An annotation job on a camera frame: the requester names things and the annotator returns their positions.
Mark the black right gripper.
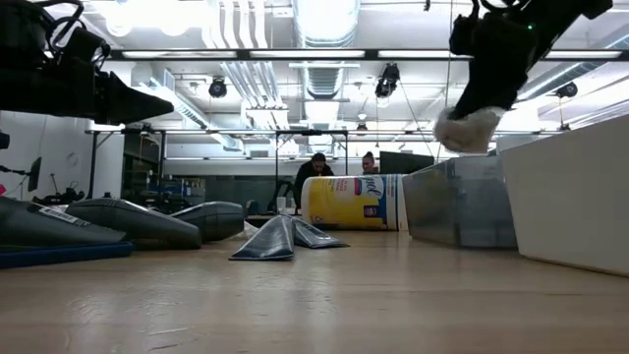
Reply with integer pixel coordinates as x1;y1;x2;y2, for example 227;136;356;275
449;4;540;121

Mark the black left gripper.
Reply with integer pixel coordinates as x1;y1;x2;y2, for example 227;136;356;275
0;53;176;127

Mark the white cotton ball bag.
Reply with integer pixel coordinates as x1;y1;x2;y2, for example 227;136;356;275
433;105;503;154

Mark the dark grey trimmer with label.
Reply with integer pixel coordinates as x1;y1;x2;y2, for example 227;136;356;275
0;196;128;248

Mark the clear cotton swab bag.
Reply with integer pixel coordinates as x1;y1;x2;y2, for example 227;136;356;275
236;220;259;242

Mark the black panel on arm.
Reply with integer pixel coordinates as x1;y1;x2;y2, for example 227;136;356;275
0;155;43;194

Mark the shelf with blue boxes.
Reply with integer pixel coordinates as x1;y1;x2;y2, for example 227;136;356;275
122;135;207;213

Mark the black background machine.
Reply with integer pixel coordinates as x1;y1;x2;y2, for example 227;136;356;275
31;180;87;206

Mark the black computer monitor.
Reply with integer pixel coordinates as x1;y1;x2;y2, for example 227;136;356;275
378;150;436;176

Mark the grey translucent plastic bin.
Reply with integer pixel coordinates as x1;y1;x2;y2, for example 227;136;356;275
401;155;518;250

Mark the white plastic bin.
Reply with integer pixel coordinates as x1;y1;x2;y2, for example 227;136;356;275
499;113;629;277

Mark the person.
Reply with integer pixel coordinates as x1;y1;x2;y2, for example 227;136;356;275
361;150;380;176
293;151;336;210

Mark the yellow white wipes canister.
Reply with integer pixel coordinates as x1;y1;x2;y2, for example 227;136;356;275
300;173;408;232

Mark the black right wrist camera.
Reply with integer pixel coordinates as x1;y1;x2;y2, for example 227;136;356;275
449;13;482;56

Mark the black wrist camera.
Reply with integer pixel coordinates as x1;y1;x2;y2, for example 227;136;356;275
58;28;112;70
449;13;482;56

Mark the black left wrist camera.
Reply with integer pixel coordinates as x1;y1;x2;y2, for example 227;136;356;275
58;28;112;70

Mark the black left camera cable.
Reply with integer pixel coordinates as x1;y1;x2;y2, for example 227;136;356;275
29;0;88;50

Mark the black background workstation frame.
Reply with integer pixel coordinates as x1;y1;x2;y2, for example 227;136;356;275
86;128;350;217

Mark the silver ventilation duct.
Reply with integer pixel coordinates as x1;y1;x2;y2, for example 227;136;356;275
293;0;362;102

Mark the black frame bar with lights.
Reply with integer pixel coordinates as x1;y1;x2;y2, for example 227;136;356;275
105;47;629;63

